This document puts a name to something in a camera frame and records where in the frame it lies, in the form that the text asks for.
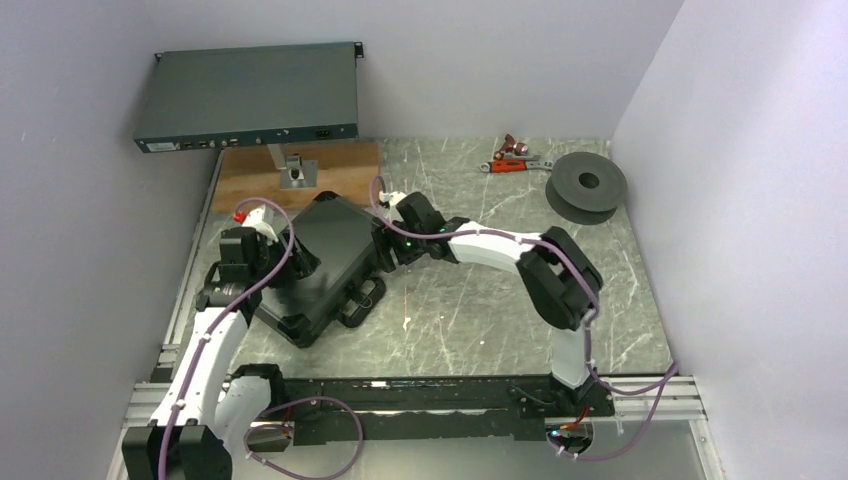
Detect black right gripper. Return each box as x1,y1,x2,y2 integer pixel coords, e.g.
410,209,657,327
370,219,425,274

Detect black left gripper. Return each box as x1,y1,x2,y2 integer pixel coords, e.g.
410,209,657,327
250,228,320,289

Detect black poker set case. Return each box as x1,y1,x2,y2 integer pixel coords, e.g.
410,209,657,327
256,191,386,348

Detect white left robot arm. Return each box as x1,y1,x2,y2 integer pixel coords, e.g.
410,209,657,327
121,222,320,479

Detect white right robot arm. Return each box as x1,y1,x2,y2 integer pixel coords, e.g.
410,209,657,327
370,191,603,415

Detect wooden board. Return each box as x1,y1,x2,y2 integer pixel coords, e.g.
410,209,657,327
211,141,379,213

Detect grey filament spool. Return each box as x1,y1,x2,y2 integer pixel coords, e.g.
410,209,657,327
545,152,628,225

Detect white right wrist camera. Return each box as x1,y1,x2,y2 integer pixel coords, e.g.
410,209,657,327
378,191,407,209

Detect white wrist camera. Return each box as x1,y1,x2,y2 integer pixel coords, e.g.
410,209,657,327
232,204,279,243
378,191,407,209

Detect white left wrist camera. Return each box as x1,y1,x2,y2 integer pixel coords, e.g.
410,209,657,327
232,204,279,243

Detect grey metal stand bracket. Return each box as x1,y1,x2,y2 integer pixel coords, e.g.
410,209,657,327
267,144,318,190

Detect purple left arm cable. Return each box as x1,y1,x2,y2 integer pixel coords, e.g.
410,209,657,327
157,197,364,480

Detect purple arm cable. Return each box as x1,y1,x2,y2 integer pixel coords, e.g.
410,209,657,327
157,197,364,480
368,176,682,464

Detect red handled clamp tool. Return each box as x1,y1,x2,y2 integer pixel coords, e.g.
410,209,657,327
478,134,554,174

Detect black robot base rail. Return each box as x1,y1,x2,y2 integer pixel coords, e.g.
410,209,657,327
256,374,615,446

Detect grey network switch box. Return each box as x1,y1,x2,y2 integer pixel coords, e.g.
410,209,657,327
133,41,365,153

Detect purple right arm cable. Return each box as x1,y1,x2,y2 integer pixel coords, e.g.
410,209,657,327
368,176,682,464

